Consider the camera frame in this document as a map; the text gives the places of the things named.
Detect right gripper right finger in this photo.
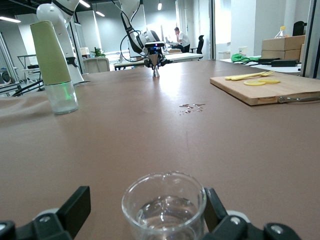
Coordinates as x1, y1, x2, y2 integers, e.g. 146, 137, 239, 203
201, 187, 303, 240

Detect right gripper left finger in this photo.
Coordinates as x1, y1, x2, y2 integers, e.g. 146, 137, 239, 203
0, 185, 91, 240

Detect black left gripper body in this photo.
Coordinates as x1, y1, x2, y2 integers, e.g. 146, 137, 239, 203
147, 47, 163, 63

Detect steel double jigger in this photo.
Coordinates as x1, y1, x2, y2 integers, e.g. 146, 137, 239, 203
149, 55, 162, 78

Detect clear glass measuring cup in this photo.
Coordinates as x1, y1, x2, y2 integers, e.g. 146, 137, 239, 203
121, 171, 208, 240

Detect white office table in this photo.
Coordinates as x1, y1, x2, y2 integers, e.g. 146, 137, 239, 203
113, 51, 205, 71

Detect person in white shirt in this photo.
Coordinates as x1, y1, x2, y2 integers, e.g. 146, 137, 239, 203
172, 26, 191, 53

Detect black office chair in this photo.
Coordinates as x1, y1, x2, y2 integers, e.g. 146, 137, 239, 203
191, 34, 205, 55

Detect potted green plant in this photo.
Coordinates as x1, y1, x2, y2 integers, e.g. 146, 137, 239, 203
90, 47, 107, 58

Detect beige chair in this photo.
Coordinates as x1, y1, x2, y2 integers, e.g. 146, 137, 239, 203
83, 56, 111, 75

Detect scattered metal bits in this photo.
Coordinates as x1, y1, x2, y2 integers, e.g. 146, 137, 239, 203
178, 103, 206, 115

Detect green cloth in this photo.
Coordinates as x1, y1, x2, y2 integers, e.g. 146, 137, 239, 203
230, 52, 258, 63

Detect brown table cover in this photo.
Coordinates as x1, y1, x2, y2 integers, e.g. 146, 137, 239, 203
0, 59, 320, 240

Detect lemon slice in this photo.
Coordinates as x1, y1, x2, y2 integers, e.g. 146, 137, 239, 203
243, 79, 266, 87
258, 78, 281, 85

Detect green sleeved glass bottle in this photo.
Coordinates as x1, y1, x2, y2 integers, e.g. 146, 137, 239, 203
29, 20, 80, 115

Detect yellow plastic fork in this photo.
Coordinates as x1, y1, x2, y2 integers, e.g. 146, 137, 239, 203
231, 70, 275, 81

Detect cardboard box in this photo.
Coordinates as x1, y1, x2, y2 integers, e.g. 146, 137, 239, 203
261, 34, 306, 52
261, 49, 302, 61

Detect plastic bottle yellow cap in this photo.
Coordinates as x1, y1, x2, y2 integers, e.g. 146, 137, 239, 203
274, 26, 291, 40

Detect white side table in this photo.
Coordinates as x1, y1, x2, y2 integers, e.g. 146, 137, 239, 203
219, 57, 305, 77

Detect wooden cutting board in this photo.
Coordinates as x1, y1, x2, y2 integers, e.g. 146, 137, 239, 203
209, 71, 320, 106

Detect dark tall chair back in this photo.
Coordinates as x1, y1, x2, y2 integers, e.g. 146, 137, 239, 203
292, 21, 308, 37

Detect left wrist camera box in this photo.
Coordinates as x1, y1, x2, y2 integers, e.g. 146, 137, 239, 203
144, 41, 166, 49

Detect black left wrist camera cable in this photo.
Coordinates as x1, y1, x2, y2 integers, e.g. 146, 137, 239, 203
119, 12, 151, 63

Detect vertical camera stand post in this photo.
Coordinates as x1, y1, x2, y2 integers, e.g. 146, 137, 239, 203
301, 0, 320, 78

